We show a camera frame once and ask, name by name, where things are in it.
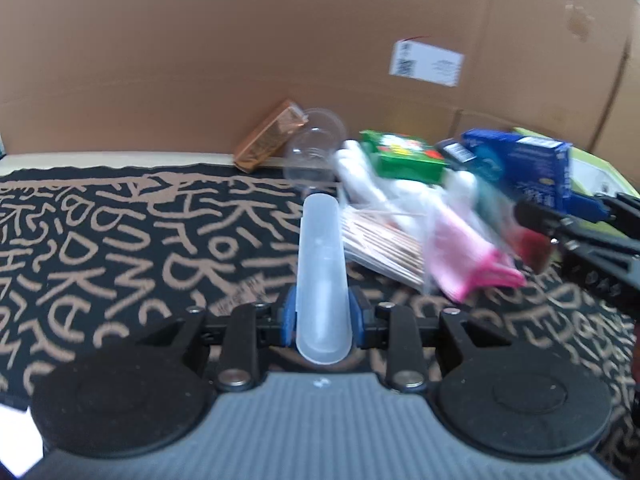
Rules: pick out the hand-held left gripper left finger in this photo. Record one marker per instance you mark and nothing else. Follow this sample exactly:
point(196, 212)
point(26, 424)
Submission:
point(289, 317)

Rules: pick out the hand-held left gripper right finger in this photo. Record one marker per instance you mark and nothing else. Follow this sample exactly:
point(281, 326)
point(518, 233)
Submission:
point(357, 317)

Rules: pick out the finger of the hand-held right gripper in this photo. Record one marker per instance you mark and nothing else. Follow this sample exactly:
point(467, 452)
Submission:
point(625, 215)
point(600, 255)

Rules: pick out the translucent plastic tube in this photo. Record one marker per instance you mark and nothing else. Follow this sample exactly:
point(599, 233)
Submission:
point(320, 280)

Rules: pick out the light green tray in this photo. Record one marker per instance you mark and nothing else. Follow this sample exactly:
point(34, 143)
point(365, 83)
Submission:
point(592, 170)

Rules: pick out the dark red object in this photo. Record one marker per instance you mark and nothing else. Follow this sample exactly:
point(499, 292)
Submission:
point(537, 252)

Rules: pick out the pink plastic bag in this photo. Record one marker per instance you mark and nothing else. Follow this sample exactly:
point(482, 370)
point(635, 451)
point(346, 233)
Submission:
point(460, 255)

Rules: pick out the pack of wooden sticks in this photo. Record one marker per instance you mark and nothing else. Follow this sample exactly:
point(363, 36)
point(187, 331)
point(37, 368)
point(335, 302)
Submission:
point(380, 245)

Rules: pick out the blue box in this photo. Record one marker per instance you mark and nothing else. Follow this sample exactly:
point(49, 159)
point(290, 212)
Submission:
point(525, 165)

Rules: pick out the white plastic bag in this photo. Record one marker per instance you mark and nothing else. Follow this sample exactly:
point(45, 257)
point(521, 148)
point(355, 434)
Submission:
point(365, 180)

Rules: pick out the clear plastic cup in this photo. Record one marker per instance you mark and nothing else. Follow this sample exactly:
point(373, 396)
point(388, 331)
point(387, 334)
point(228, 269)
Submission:
point(312, 152)

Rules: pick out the green printed box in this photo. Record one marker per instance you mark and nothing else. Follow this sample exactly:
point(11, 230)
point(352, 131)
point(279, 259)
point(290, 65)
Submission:
point(405, 157)

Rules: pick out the dark packet with white label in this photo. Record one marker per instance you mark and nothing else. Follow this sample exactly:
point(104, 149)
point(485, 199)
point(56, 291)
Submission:
point(455, 152)

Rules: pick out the black tan patterned mat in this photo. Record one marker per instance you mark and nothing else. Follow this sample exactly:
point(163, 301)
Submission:
point(125, 240)

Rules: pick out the brown foil packet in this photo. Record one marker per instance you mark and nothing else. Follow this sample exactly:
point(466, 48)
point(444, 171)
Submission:
point(267, 135)

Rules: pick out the white shipping label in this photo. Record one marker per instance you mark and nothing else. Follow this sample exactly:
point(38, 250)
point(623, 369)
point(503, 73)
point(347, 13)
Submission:
point(427, 62)

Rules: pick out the large cardboard box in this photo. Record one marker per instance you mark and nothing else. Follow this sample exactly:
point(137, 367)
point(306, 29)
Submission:
point(200, 50)

